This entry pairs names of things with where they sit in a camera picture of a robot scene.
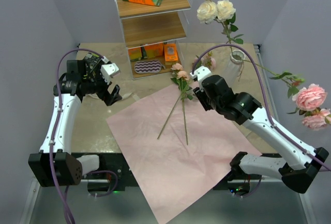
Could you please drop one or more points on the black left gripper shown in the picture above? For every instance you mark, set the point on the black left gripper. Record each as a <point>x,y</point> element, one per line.
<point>108,98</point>

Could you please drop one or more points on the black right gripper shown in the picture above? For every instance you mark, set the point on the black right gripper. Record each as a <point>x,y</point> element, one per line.
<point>201,93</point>

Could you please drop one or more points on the beige printed ribbon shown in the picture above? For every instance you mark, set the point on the beige printed ribbon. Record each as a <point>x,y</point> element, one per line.
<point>124,97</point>

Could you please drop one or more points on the pink wrapping paper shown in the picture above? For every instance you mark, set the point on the pink wrapping paper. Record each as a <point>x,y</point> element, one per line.
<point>171,174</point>

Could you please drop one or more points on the white rose stem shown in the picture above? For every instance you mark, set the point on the white rose stem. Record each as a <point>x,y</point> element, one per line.
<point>223,13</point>

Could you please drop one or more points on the large pink rose stem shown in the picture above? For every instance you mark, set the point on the large pink rose stem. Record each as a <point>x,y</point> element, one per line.
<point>308,100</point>

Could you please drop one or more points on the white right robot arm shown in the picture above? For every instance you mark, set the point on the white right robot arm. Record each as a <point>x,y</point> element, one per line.
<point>296,163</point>

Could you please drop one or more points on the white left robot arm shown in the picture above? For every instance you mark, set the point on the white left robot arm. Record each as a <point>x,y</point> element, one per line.
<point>54,159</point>

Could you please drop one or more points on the white ribbed ceramic vase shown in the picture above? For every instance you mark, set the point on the white ribbed ceramic vase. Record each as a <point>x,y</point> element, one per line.
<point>233,69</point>

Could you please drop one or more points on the black green product box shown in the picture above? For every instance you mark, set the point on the black green product box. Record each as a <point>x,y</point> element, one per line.
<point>93,64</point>

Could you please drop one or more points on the purple wavy pad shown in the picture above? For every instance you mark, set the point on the purple wavy pad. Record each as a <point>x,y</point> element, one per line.
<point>153,66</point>

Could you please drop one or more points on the orange green box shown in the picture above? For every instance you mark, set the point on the orange green box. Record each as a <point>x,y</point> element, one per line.
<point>135,54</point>

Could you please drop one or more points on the orange blister pack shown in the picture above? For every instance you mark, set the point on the orange blister pack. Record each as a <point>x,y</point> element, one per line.
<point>170,52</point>

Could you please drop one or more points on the orange box on shelf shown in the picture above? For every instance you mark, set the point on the orange box on shelf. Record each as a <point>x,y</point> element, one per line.
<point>153,50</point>

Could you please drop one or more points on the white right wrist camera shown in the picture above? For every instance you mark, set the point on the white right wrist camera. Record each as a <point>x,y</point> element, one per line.
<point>201,72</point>

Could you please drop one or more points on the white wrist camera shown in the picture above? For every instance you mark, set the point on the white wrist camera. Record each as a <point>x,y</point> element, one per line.
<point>201,72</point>
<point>108,71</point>

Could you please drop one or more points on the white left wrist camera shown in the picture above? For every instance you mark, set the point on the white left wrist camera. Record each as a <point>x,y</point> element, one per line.
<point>108,71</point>

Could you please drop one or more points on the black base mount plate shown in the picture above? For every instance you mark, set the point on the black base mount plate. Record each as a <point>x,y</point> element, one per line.
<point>114,173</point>

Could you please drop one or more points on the white wire wooden shelf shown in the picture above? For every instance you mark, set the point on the white wire wooden shelf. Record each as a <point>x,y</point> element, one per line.
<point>147,25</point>

